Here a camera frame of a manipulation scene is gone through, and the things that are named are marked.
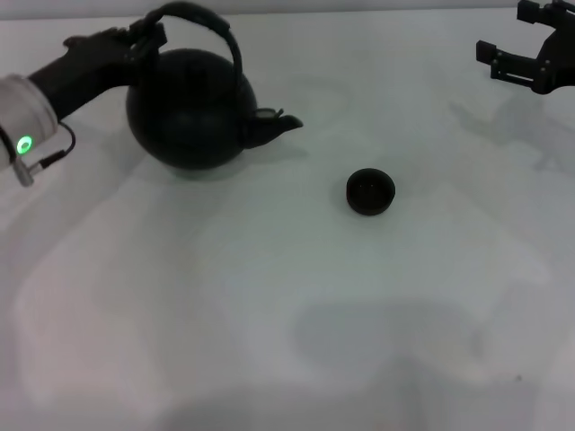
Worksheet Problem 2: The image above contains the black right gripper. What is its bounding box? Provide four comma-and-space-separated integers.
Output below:
475, 0, 575, 96

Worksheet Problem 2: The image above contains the black round teapot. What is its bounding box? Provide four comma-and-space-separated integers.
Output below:
125, 0, 305, 172

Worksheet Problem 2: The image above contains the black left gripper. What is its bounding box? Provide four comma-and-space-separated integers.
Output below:
28, 18, 168, 123

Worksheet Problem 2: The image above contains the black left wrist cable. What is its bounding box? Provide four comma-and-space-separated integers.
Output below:
14, 122, 76, 189

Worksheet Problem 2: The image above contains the small black teacup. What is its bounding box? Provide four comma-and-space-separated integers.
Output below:
346, 167, 397, 217

